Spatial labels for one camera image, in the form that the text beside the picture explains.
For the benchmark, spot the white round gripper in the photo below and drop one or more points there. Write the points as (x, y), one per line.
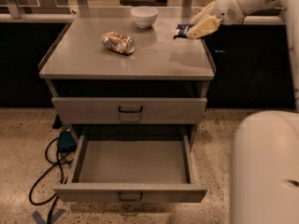
(226, 7)

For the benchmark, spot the blue rxbar blueberry wrapper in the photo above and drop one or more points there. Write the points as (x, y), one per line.
(182, 30)

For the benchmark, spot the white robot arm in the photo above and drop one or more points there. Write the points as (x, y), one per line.
(265, 149)

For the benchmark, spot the grey drawer cabinet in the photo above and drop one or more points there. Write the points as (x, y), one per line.
(160, 67)

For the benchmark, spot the closed grey upper drawer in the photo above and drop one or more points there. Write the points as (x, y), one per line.
(96, 110)

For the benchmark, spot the open grey lower drawer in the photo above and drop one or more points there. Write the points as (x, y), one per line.
(151, 170)

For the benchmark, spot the white ceramic bowl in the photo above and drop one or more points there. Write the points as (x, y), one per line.
(144, 16)

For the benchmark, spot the crushed metallic soda can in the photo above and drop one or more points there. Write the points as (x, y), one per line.
(122, 44)

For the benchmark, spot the blue power adapter box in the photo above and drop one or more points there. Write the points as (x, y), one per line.
(66, 142)

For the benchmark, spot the blue tape floor marker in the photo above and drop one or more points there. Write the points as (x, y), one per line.
(49, 219)

